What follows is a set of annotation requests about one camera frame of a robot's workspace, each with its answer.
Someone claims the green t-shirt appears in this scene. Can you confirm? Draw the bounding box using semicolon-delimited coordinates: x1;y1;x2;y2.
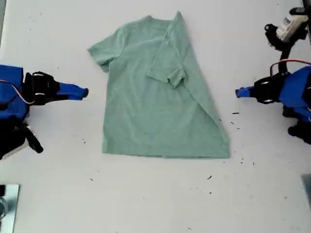
86;10;231;160

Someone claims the red white black servo wire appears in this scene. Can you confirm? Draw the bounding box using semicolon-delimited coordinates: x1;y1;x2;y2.
0;81;36;105
270;59;311;79

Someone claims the black camera stalk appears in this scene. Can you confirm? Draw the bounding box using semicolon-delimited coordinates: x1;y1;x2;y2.
13;116;32;132
278;43;294;75

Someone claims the shiny steel post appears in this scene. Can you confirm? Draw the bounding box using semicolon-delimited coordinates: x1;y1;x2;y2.
0;183;20;233

